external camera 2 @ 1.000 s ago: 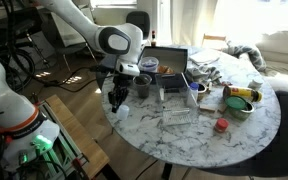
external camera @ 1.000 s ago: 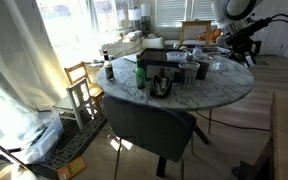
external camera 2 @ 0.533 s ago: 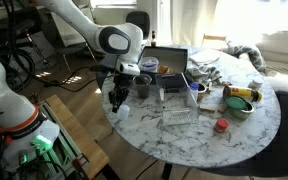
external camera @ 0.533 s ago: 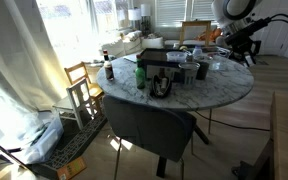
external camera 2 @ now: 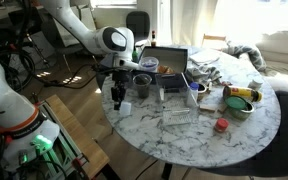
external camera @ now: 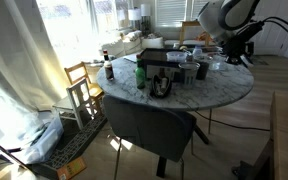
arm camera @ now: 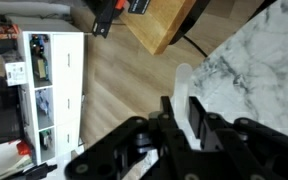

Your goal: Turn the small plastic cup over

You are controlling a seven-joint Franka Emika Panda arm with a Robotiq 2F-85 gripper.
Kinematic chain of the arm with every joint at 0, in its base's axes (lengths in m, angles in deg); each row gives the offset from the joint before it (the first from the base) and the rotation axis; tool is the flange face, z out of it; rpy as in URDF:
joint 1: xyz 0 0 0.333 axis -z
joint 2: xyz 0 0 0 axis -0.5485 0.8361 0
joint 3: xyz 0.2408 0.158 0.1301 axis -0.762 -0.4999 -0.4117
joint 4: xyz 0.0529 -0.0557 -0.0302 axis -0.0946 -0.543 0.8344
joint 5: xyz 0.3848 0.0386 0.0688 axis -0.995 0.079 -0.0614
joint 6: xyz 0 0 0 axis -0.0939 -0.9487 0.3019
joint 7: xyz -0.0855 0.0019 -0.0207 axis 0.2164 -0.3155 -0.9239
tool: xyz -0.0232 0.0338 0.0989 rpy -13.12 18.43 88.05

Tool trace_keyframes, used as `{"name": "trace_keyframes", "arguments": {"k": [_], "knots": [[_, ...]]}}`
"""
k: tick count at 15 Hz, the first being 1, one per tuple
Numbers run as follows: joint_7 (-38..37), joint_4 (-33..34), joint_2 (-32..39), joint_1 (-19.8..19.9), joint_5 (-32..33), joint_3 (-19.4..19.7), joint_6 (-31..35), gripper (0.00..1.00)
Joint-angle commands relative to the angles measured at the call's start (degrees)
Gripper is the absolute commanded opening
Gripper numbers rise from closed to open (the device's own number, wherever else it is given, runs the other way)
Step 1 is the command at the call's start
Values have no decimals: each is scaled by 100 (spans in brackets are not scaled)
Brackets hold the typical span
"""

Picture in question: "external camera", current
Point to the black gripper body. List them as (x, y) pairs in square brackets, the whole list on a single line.
[(237, 45)]

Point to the plastic cup with dark contents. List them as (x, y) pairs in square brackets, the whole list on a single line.
[(202, 70)]

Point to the clear plastic measuring cup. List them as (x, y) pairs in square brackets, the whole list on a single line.
[(188, 75)]

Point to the clear acrylic container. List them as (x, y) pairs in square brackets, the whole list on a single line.
[(217, 65)]

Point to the white bottle blue cap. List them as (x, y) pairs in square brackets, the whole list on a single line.
[(197, 51)]

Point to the orange plush toy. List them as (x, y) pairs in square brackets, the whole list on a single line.
[(202, 36)]

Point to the white door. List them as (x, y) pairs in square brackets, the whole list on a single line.
[(277, 43)]

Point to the wooden chair by window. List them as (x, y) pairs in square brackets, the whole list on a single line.
[(189, 24)]

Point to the round clear plastic tub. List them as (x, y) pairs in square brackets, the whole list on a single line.
[(176, 56)]

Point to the white window blinds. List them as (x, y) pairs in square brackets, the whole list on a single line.
[(174, 13)]

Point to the black open box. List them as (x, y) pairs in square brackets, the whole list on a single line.
[(157, 56)]

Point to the light wooden bench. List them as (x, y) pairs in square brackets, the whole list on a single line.
[(287, 140)]

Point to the green bottle red cap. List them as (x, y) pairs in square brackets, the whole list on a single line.
[(140, 75)]

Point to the floor lamp white shade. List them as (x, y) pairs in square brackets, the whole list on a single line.
[(145, 10), (134, 14)]

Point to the white sofa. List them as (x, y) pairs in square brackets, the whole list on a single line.
[(127, 43)]

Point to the grey upholstered chair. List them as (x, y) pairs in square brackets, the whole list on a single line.
[(147, 126)]

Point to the dark sauce bottle red cap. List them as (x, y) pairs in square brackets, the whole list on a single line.
[(109, 68)]

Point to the black table base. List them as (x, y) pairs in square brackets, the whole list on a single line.
[(161, 166)]

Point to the wooden child chair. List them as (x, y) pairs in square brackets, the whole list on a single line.
[(92, 88)]

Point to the white child chair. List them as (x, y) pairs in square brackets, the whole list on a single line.
[(75, 100)]

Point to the black lattice crate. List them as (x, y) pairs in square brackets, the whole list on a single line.
[(74, 143)]

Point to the orange cardboard box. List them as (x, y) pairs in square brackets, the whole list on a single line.
[(71, 168)]

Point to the clear plastic storage bin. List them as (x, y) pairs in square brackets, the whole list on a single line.
[(44, 140)]

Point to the white sheer curtain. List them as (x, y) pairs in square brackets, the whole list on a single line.
[(14, 60)]

